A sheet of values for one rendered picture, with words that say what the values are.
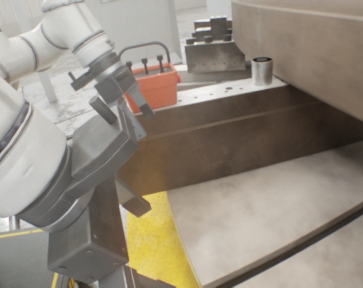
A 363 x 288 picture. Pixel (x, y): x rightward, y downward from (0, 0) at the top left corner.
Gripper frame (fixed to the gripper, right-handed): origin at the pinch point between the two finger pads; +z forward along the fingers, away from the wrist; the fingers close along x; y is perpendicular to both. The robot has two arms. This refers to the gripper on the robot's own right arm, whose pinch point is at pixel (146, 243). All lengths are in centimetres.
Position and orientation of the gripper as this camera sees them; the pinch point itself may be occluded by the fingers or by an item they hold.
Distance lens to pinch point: 34.2
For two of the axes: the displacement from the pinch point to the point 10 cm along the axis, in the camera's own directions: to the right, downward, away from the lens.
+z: 4.7, 6.0, 6.5
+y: -8.2, 5.6, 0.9
